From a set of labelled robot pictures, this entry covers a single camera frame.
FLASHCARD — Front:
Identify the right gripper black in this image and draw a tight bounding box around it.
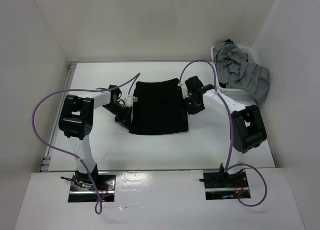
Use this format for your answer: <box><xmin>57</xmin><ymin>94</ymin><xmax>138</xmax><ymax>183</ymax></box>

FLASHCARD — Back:
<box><xmin>175</xmin><ymin>93</ymin><xmax>205</xmax><ymax>120</ymax></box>

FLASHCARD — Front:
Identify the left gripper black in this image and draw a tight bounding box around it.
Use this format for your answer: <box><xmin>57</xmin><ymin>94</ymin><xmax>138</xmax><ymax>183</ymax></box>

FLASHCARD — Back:
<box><xmin>102</xmin><ymin>102</ymin><xmax>133</xmax><ymax>131</ymax></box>

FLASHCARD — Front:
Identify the black skirt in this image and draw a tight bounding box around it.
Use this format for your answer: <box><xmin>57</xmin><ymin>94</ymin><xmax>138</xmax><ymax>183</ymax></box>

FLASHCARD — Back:
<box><xmin>129</xmin><ymin>78</ymin><xmax>189</xmax><ymax>135</ymax></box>

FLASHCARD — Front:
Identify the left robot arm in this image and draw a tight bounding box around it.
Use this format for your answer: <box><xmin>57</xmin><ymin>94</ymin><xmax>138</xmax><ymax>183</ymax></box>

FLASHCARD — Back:
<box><xmin>58</xmin><ymin>85</ymin><xmax>133</xmax><ymax>190</ymax></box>

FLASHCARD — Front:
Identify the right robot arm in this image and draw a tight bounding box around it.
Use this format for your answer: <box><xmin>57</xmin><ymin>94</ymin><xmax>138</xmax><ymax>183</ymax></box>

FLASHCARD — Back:
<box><xmin>180</xmin><ymin>76</ymin><xmax>267</xmax><ymax>187</ymax></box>

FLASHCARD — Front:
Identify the white plastic basket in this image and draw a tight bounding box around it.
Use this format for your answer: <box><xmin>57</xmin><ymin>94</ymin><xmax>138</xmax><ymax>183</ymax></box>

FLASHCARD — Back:
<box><xmin>210</xmin><ymin>45</ymin><xmax>260</xmax><ymax>95</ymax></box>

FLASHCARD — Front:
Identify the grey skirt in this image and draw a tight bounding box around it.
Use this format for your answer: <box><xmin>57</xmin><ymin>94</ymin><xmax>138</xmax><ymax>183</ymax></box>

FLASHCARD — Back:
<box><xmin>212</xmin><ymin>40</ymin><xmax>270</xmax><ymax>103</ymax></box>

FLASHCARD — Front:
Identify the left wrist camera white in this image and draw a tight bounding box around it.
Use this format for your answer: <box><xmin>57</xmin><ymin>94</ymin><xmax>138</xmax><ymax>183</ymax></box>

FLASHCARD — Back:
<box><xmin>124</xmin><ymin>96</ymin><xmax>138</xmax><ymax>107</ymax></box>

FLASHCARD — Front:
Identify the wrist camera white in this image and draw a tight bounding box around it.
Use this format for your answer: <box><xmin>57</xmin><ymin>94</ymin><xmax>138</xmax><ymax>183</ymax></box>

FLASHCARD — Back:
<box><xmin>124</xmin><ymin>96</ymin><xmax>138</xmax><ymax>107</ymax></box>
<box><xmin>178</xmin><ymin>83</ymin><xmax>189</xmax><ymax>99</ymax></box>

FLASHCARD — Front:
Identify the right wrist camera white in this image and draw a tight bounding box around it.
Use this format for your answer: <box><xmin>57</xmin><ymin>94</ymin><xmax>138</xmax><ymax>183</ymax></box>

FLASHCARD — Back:
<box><xmin>178</xmin><ymin>83</ymin><xmax>189</xmax><ymax>99</ymax></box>

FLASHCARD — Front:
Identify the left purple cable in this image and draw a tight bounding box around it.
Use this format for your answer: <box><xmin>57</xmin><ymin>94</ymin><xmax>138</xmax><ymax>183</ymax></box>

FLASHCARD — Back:
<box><xmin>31</xmin><ymin>72</ymin><xmax>141</xmax><ymax>215</ymax></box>

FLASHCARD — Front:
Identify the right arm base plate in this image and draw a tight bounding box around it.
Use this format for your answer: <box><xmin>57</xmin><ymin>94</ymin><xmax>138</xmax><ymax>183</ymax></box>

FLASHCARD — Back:
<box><xmin>199</xmin><ymin>170</ymin><xmax>251</xmax><ymax>200</ymax></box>

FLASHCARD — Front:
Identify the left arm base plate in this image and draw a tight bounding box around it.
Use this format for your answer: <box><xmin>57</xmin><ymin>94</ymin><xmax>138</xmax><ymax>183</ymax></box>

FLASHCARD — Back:
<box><xmin>61</xmin><ymin>174</ymin><xmax>116</xmax><ymax>203</ymax></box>

